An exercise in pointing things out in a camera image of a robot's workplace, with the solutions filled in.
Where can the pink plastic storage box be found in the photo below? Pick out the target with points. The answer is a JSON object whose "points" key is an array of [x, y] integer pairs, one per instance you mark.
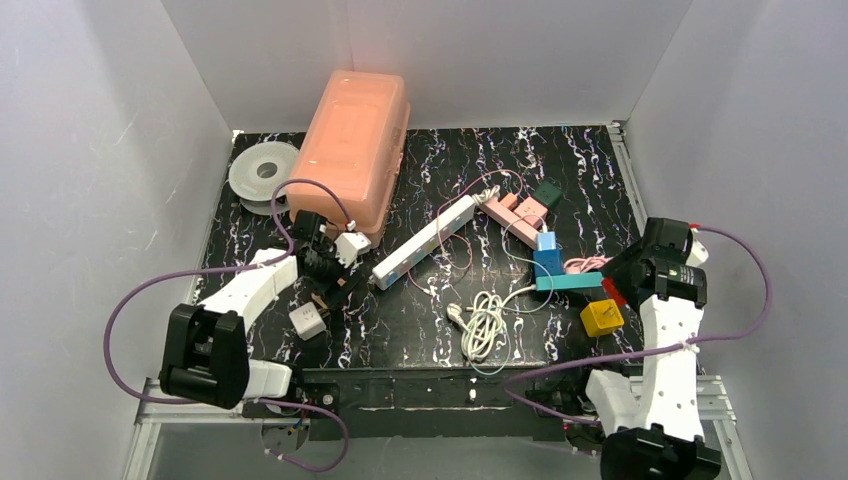
{"points": [[349, 161]]}

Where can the aluminium frame rail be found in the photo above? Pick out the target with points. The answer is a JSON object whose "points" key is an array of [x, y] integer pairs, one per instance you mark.
{"points": [[656, 252]]}

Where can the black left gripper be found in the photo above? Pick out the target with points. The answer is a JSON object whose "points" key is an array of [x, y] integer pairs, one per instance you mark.
{"points": [[334, 282]]}

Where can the grey filament spool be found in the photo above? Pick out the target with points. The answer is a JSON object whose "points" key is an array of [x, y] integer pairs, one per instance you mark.
{"points": [[257, 171]]}

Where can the white power strip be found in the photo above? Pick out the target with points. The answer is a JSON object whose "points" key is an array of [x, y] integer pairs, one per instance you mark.
{"points": [[424, 242]]}

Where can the dark green cube socket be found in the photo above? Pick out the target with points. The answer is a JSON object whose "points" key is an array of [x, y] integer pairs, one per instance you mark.
{"points": [[547, 194]]}

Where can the red cube socket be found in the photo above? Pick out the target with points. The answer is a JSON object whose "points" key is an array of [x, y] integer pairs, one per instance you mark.
{"points": [[613, 292]]}

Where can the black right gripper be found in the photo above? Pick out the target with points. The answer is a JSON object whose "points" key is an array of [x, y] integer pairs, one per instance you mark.
{"points": [[611, 287]]}

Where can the blue cube socket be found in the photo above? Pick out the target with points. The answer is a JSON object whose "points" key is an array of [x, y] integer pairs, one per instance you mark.
{"points": [[548, 262]]}

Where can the light blue plug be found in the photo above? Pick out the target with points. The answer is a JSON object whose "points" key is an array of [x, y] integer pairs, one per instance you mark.
{"points": [[546, 240]]}

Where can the yellow cube socket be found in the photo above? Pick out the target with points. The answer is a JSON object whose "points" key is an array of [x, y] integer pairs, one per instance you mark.
{"points": [[601, 318]]}

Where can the teal power strip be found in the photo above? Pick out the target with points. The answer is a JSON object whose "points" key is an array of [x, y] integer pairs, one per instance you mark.
{"points": [[571, 281]]}

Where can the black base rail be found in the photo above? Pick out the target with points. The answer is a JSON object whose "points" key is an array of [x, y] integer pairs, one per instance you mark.
{"points": [[447, 402]]}

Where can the pink cube socket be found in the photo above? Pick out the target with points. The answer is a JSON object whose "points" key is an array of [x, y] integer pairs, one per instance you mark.
{"points": [[532, 212]]}

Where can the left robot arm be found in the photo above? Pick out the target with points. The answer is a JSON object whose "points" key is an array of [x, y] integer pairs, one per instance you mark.
{"points": [[206, 356]]}

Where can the white cube socket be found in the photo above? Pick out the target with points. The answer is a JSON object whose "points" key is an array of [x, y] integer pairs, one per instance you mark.
{"points": [[308, 320]]}

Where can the tan cube socket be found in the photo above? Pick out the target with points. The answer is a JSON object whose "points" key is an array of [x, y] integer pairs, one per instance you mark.
{"points": [[320, 303]]}

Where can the white three pin plug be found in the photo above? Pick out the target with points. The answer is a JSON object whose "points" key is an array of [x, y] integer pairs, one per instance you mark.
{"points": [[454, 313]]}

